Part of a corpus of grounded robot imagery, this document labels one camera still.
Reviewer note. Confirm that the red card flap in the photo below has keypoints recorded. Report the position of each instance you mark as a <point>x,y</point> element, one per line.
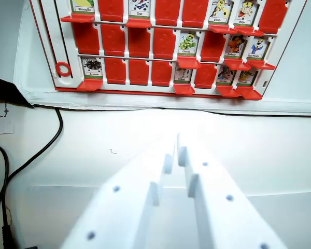
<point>138,42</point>

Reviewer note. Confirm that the white printed paper label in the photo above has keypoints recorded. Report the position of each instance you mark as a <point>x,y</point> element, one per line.
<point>0,122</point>

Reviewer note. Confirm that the red and white game board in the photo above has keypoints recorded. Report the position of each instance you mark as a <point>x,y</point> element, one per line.
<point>67,31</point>

